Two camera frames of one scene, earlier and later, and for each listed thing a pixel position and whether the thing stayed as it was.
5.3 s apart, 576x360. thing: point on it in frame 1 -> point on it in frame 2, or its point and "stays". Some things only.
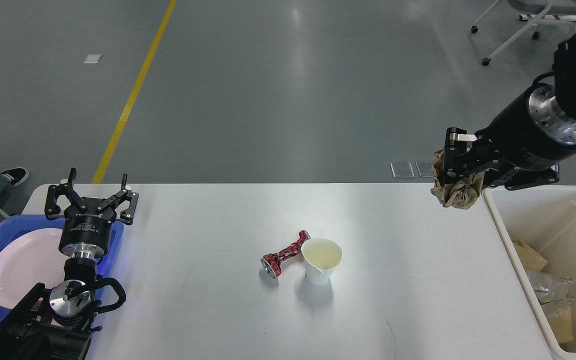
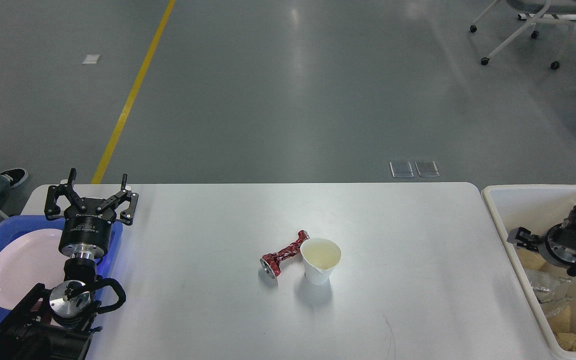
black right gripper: x=535 y=130 -> x=567 y=247
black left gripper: x=85 y=236 stays
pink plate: x=17 y=264 stays
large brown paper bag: x=532 y=260 stays
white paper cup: x=320 y=256 stays
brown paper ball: x=460 y=192 -> x=572 y=342
